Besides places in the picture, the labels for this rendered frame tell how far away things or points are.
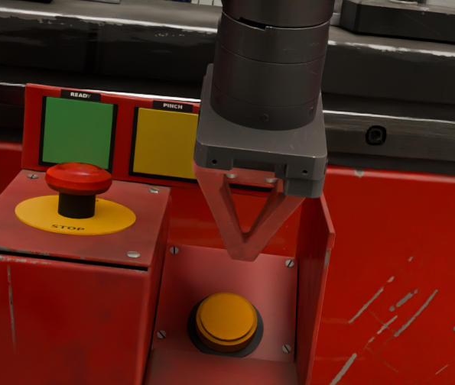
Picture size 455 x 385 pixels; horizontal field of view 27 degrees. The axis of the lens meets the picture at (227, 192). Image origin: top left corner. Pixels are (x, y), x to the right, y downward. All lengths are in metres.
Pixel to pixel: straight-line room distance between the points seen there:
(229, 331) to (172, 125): 0.15
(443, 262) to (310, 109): 0.41
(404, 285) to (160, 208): 0.33
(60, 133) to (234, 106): 0.20
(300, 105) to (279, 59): 0.03
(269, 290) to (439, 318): 0.31
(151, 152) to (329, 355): 0.32
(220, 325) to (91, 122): 0.17
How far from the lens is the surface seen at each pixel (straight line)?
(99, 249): 0.53
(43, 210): 0.59
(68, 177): 0.56
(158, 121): 0.65
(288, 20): 0.47
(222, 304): 0.60
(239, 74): 0.48
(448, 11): 0.90
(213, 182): 0.51
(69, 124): 0.66
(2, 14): 0.77
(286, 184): 0.48
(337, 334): 0.88
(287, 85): 0.48
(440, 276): 0.89
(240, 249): 0.55
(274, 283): 0.63
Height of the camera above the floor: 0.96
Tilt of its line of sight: 16 degrees down
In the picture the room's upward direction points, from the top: 7 degrees clockwise
